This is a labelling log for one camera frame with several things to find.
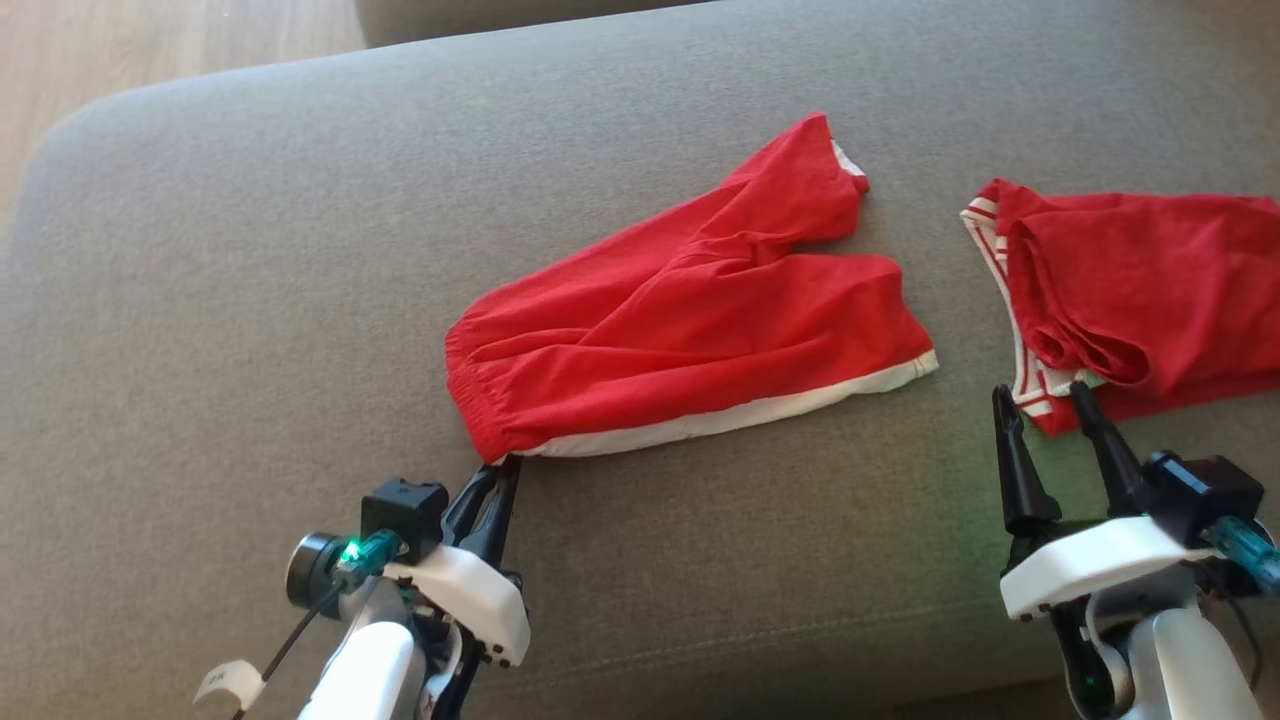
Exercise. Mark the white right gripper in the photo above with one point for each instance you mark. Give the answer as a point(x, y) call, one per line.
point(1090, 570)

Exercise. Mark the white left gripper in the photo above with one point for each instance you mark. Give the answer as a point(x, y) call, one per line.
point(480, 600)

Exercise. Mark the red Bulls 23 jersey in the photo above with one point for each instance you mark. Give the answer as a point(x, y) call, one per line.
point(1150, 270)

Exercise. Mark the red shorts with white trim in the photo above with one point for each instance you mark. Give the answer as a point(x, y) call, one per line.
point(700, 320)

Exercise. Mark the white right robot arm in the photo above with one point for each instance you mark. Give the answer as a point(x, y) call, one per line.
point(1190, 660)

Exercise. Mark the grey fabric sofa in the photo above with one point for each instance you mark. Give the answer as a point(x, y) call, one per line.
point(300, 250)

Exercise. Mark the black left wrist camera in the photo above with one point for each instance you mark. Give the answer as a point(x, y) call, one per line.
point(405, 515)

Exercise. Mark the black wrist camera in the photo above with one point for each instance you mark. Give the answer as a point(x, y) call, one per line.
point(1210, 490)
point(405, 515)

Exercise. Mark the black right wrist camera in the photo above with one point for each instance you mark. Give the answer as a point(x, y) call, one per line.
point(1210, 490)

